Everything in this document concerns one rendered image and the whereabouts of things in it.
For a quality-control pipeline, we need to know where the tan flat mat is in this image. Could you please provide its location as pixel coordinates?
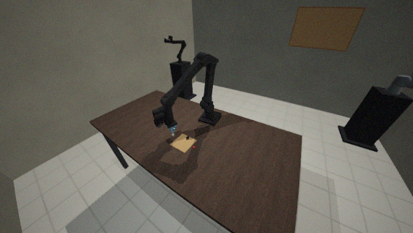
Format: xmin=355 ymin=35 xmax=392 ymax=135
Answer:
xmin=171 ymin=134 xmax=196 ymax=153

